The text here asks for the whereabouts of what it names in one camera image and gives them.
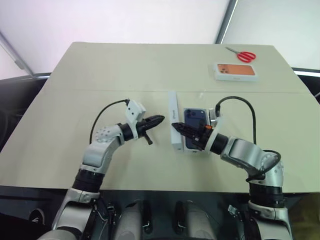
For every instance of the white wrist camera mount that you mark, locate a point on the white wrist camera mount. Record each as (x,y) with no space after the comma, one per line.
(217,125)
(135,110)

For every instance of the dark metal frame pole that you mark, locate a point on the dark metal frame pole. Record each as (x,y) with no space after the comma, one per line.
(226,22)

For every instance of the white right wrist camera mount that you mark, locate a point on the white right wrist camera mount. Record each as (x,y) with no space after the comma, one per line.
(217,125)

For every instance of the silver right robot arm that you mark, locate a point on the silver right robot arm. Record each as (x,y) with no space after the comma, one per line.
(245,150)

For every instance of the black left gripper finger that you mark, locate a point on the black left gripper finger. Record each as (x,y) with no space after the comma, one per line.
(157,118)
(155,123)

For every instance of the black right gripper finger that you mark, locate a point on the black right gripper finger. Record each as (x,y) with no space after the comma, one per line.
(187,134)
(186,127)

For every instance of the white box with orange phone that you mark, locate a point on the white box with orange phone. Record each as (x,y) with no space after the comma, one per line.
(235,70)

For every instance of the blue smartphone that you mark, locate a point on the blue smartphone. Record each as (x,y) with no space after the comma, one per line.
(192,116)

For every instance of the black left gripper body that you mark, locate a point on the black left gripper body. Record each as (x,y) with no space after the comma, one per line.
(144,126)

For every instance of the grey metal frame pole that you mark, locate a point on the grey metal frame pole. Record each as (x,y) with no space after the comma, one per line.
(15,56)

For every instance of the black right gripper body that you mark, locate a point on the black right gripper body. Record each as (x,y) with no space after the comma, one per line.
(202,137)

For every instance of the black shoe with white logo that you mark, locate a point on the black shoe with white logo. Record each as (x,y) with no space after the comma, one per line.
(37,216)

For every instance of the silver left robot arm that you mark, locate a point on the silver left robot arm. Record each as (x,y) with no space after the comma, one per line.
(97,152)

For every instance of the white phone box lid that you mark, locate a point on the white phone box lid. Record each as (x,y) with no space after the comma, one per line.
(173,107)

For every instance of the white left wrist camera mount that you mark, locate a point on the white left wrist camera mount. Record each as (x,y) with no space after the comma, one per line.
(135,110)

